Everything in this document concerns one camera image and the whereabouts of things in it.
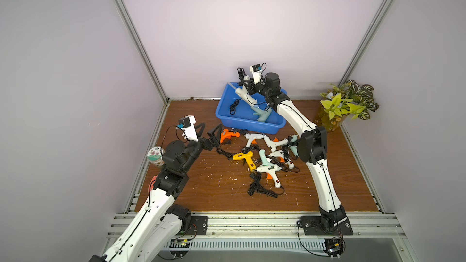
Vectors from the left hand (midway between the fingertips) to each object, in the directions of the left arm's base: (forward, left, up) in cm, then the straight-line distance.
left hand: (214, 125), depth 67 cm
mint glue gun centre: (0, -22, -30) cm, 37 cm away
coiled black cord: (-13, -17, -31) cm, 38 cm away
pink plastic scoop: (-23, +16, +2) cm, 28 cm away
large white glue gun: (+30, -11, -11) cm, 34 cm away
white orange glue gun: (+9, -28, -29) cm, 41 cm away
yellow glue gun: (+3, -14, -30) cm, 33 cm away
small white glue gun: (+15, -15, -31) cm, 38 cm away
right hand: (+34, -12, -2) cm, 37 cm away
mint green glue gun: (+30, -24, -28) cm, 48 cm away
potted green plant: (+27, -67, -13) cm, 73 cm away
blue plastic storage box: (+34, -7, -31) cm, 46 cm away
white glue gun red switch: (-6, -25, -28) cm, 38 cm away
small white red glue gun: (+3, -31, -30) cm, 43 cm away
